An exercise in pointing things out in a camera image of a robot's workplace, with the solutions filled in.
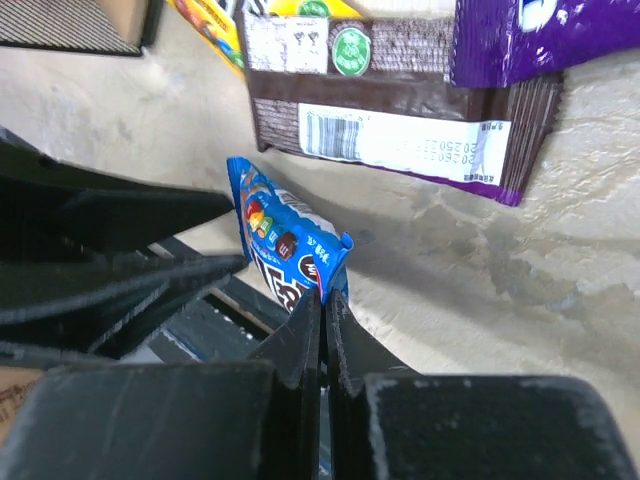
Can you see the blue M&M's bag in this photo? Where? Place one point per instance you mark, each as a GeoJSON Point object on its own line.
{"type": "Point", "coordinates": [293, 248]}

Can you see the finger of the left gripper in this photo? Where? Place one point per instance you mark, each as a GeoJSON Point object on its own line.
{"type": "Point", "coordinates": [78, 311]}
{"type": "Point", "coordinates": [53, 211]}

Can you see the brown chocolate bag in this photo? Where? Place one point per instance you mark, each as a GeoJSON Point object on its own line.
{"type": "Point", "coordinates": [376, 92]}

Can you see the purple Fox's candy bag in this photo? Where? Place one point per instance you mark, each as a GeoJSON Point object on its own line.
{"type": "Point", "coordinates": [500, 43]}

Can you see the yellow M&M's bag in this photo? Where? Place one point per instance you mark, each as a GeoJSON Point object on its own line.
{"type": "Point", "coordinates": [215, 21]}

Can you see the wood and wire shelf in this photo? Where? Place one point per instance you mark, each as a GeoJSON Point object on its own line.
{"type": "Point", "coordinates": [108, 28]}

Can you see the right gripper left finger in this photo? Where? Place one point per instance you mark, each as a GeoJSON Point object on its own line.
{"type": "Point", "coordinates": [290, 439]}

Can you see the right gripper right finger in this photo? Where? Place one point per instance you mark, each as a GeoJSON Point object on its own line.
{"type": "Point", "coordinates": [352, 353]}

